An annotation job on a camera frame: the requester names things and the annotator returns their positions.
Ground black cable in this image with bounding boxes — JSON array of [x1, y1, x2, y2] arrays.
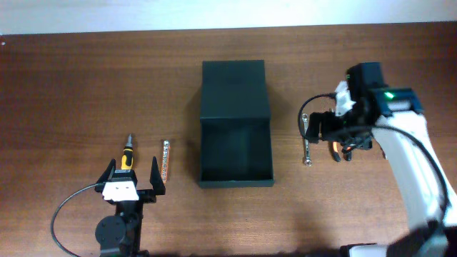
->
[[50, 183, 99, 257], [297, 93, 449, 222]]

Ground orange bit holder strip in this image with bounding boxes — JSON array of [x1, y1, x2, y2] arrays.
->
[[161, 140, 170, 183]]

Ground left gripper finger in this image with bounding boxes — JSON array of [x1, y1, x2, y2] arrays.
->
[[149, 156, 166, 191], [97, 159, 116, 183]]

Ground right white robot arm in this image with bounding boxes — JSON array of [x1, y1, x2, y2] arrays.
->
[[297, 62, 456, 256]]

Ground left black cable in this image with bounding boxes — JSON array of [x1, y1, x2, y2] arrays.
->
[[50, 183, 99, 257]]

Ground yellow black screwdriver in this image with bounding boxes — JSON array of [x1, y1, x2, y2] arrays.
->
[[121, 134, 134, 170]]

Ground black open gift box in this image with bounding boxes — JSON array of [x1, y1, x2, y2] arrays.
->
[[199, 60, 275, 188]]

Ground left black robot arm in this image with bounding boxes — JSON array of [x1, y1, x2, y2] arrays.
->
[[95, 158, 166, 257]]

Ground orange black long-nose pliers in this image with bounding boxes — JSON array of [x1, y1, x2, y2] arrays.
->
[[329, 141, 352, 162]]

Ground silver ring wrench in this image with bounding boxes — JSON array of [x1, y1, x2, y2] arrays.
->
[[301, 114, 312, 166]]

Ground right black cable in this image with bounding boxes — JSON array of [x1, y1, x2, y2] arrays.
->
[[297, 93, 449, 222]]

